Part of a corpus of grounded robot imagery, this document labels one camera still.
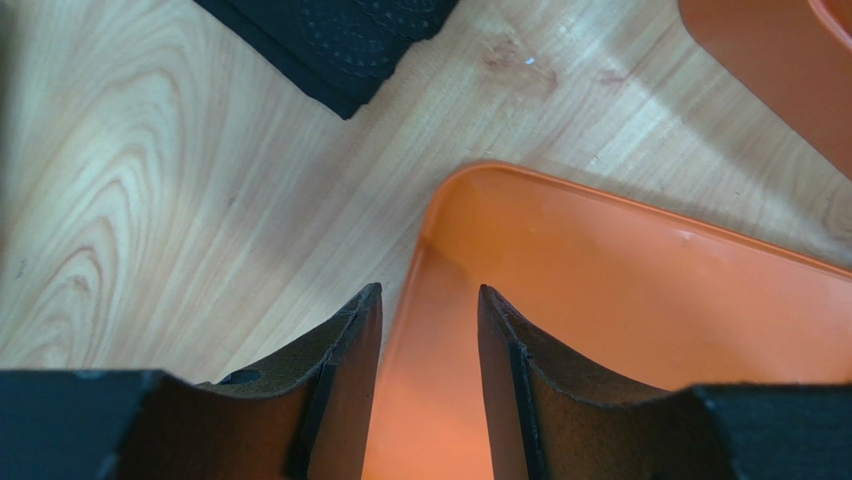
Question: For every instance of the black cloth mat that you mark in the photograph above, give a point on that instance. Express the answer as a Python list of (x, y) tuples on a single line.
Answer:
[(338, 52)]

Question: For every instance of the orange chocolate box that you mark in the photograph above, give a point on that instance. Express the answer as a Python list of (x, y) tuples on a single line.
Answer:
[(795, 56)]

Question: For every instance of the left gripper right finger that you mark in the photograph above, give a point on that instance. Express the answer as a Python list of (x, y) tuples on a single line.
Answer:
[(553, 413)]

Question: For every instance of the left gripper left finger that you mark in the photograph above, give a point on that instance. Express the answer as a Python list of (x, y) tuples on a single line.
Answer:
[(302, 412)]

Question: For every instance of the orange tin lid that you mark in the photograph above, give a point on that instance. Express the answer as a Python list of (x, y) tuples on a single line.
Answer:
[(656, 296)]

